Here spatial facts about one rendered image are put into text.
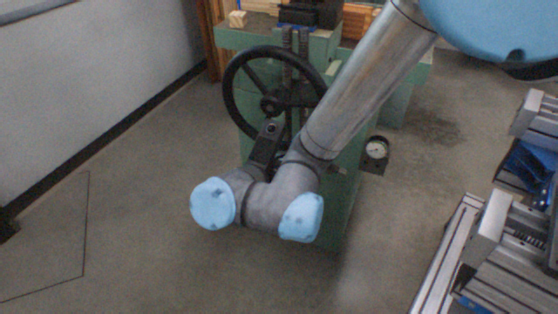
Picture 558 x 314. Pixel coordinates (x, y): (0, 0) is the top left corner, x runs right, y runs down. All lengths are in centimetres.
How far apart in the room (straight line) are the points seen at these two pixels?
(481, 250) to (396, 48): 42
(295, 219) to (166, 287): 104
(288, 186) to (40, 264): 139
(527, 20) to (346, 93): 26
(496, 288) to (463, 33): 59
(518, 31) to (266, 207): 35
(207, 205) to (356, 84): 27
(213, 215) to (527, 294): 55
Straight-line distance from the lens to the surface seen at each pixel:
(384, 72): 42
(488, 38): 23
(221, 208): 47
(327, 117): 47
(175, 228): 158
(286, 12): 79
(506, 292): 75
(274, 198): 46
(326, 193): 118
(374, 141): 91
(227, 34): 99
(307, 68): 70
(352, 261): 146
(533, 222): 75
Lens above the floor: 123
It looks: 42 degrees down
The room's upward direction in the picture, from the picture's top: straight up
